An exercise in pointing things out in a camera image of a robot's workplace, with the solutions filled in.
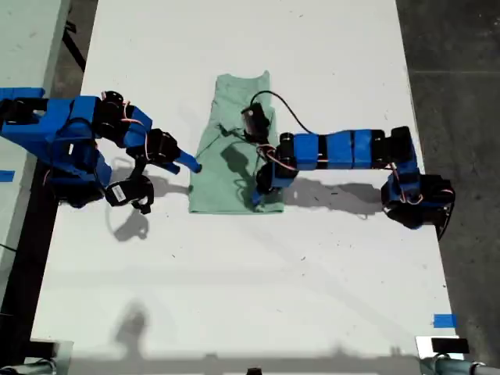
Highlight small black box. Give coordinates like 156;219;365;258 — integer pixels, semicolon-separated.
29;340;59;359
431;337;470;353

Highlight pale side table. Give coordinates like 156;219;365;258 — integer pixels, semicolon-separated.
0;0;72;292

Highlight shiny metal plate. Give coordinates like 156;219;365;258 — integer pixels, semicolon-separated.
29;339;75;375
415;334;470;361

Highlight grey clamp pipe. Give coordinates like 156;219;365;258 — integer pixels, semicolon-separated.
420;354;500;375
0;358;58;375

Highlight black camera stalk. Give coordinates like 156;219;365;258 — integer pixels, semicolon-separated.
130;155;148;184

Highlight black diagonal bar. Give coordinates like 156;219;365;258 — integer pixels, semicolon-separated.
62;21;88;73

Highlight long blue tape strip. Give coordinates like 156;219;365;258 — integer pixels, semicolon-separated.
0;87;46;101

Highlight black camera cable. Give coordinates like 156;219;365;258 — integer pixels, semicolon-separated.
249;90;314;136

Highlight pale green T-shirt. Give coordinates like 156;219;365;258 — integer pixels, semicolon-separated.
188;70;285;215

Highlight black arm base cable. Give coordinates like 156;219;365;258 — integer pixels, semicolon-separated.
436;191;457;240

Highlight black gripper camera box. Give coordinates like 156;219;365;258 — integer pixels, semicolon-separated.
105;175;154;215
241;102;273;144

